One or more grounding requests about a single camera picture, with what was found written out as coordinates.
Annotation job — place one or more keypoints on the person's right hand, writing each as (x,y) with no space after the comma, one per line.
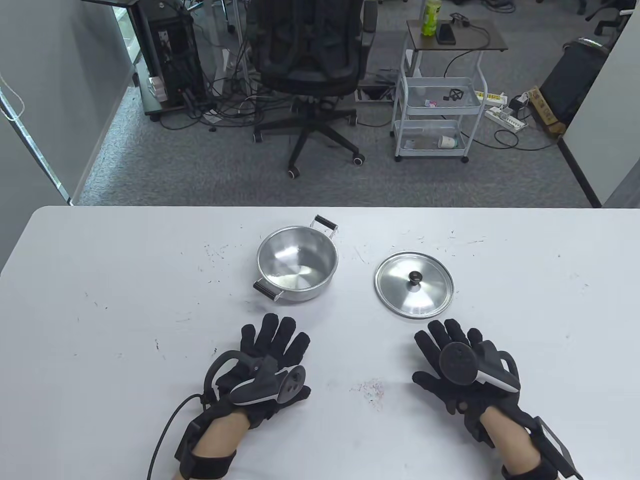
(435,340)

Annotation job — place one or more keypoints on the person's left hand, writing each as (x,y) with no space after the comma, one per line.
(272,340)

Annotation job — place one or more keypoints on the silver pot lid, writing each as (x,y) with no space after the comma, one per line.
(425,295)

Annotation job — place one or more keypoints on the person's right forearm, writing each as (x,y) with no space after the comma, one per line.
(510,435)

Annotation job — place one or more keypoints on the person's left forearm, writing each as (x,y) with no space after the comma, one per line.
(220,435)

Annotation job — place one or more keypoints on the black white hand controller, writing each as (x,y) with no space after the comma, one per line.
(457,362)

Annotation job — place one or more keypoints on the black grey hand controller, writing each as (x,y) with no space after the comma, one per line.
(260,387)

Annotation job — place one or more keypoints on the black left wrist device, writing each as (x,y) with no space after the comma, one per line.
(210,465)

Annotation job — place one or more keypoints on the black wrist device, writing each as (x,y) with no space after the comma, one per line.
(555,445)
(210,465)

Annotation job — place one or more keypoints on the black right wrist device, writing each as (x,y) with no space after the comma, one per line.
(555,445)

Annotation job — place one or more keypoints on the white paper cup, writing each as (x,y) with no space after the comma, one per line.
(448,142)

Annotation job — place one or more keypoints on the white yellow power strip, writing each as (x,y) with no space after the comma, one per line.
(492,97)

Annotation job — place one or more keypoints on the black power adapter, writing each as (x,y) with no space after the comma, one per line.
(516,103)

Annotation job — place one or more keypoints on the brown cardboard box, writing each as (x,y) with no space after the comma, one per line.
(546,112)

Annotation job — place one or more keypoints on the black office chair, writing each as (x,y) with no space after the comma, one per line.
(310,65)

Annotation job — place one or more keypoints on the black flat panel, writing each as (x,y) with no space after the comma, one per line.
(570,80)

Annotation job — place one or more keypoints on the white rolling cart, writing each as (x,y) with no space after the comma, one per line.
(470,44)

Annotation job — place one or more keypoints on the silver metal pole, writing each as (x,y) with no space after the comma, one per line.
(35,150)

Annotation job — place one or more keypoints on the black smartphone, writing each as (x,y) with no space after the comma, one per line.
(446,34)

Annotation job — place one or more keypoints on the black computer tower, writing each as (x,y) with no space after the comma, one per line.
(170,50)

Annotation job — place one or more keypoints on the green drink bottle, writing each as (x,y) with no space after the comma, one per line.
(431,20)

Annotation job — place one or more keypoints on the small black charger device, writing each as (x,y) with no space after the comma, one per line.
(460,20)

